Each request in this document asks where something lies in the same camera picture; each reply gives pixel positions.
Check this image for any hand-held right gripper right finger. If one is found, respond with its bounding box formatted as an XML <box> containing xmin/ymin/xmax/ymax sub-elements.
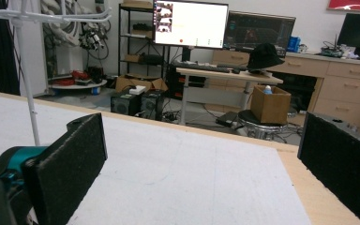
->
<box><xmin>297</xmin><ymin>111</ymin><xmax>360</xmax><ymax>225</ymax></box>

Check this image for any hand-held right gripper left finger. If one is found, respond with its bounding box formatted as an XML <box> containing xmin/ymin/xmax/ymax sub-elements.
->
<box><xmin>22</xmin><ymin>112</ymin><xmax>108</xmax><ymax>225</ymax></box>

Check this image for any wooden drawer cabinet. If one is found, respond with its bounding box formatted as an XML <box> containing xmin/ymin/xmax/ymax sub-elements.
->
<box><xmin>204</xmin><ymin>50</ymin><xmax>360</xmax><ymax>130</ymax></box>

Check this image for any round white platform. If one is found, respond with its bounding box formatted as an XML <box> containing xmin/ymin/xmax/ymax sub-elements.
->
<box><xmin>48</xmin><ymin>78</ymin><xmax>108</xmax><ymax>92</ymax></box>

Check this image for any black computer tower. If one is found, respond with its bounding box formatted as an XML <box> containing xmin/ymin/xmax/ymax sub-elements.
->
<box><xmin>110</xmin><ymin>90</ymin><xmax>142</xmax><ymax>116</ymax></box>
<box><xmin>140</xmin><ymin>90</ymin><xmax>167</xmax><ymax>121</ymax></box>

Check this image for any black round stool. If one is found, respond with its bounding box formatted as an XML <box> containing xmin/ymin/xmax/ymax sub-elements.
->
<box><xmin>237</xmin><ymin>109</ymin><xmax>290</xmax><ymax>140</ymax></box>

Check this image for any small closed-sided cardboard box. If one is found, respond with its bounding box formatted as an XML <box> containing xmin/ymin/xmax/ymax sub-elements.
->
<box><xmin>250</xmin><ymin>84</ymin><xmax>293</xmax><ymax>126</ymax></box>

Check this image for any white metal stand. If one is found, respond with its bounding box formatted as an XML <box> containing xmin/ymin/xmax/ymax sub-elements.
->
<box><xmin>0</xmin><ymin>0</ymin><xmax>113</xmax><ymax>147</ymax></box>

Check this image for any white table mat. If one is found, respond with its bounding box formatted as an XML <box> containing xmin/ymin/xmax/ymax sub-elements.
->
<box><xmin>0</xmin><ymin>93</ymin><xmax>313</xmax><ymax>225</ymax></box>

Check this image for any open flat cardboard box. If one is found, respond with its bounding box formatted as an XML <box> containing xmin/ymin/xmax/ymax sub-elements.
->
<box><xmin>115</xmin><ymin>73</ymin><xmax>169</xmax><ymax>94</ymax></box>

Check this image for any small white box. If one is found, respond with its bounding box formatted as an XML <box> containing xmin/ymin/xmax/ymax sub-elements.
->
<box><xmin>128</xmin><ymin>84</ymin><xmax>147</xmax><ymax>96</ymax></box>

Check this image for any black power adapter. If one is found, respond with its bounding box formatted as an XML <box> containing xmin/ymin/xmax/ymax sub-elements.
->
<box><xmin>215</xmin><ymin>111</ymin><xmax>239</xmax><ymax>128</ymax></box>

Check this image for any black curtain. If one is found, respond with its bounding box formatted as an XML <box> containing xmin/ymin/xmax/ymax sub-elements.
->
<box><xmin>0</xmin><ymin>0</ymin><xmax>22</xmax><ymax>97</ymax></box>

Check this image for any blue box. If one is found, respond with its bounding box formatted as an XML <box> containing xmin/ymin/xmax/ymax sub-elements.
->
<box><xmin>286</xmin><ymin>36</ymin><xmax>302</xmax><ymax>53</ymax></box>

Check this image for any black bucket hat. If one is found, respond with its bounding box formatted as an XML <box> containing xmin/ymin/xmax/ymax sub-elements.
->
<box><xmin>247</xmin><ymin>42</ymin><xmax>286</xmax><ymax>71</ymax></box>

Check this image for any black switched-off monitor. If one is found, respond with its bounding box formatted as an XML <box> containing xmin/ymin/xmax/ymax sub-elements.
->
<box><xmin>337</xmin><ymin>12</ymin><xmax>360</xmax><ymax>57</ymax></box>

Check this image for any black metal shelf rack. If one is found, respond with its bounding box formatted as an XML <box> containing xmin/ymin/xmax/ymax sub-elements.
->
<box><xmin>117</xmin><ymin>3</ymin><xmax>170</xmax><ymax>79</ymax></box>

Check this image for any light wooden standing desk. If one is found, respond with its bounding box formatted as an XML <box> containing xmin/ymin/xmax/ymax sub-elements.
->
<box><xmin>175</xmin><ymin>67</ymin><xmax>284</xmax><ymax>126</ymax></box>

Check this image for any monitor with dark screen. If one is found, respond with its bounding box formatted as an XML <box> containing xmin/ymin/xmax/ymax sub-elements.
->
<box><xmin>223</xmin><ymin>10</ymin><xmax>297</xmax><ymax>53</ymax></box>

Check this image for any black keyboard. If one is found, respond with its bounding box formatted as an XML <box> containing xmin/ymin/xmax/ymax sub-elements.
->
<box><xmin>172</xmin><ymin>62</ymin><xmax>232</xmax><ymax>74</ymax></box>

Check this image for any large monitor with white screen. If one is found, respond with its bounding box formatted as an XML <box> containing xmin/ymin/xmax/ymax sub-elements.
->
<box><xmin>152</xmin><ymin>0</ymin><xmax>230</xmax><ymax>50</ymax></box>

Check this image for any red cable bundle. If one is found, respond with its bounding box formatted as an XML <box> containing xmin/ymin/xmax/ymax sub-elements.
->
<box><xmin>71</xmin><ymin>69</ymin><xmax>90</xmax><ymax>81</ymax></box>

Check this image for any electronics board with wires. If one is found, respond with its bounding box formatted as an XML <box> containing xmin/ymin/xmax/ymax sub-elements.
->
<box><xmin>320</xmin><ymin>40</ymin><xmax>345</xmax><ymax>58</ymax></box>

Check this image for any white robot with cables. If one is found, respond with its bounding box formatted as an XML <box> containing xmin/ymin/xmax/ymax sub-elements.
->
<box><xmin>40</xmin><ymin>0</ymin><xmax>111</xmax><ymax>53</ymax></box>

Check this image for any red wall picture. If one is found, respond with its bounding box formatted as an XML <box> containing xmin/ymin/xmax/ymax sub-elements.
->
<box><xmin>327</xmin><ymin>0</ymin><xmax>360</xmax><ymax>13</ymax></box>

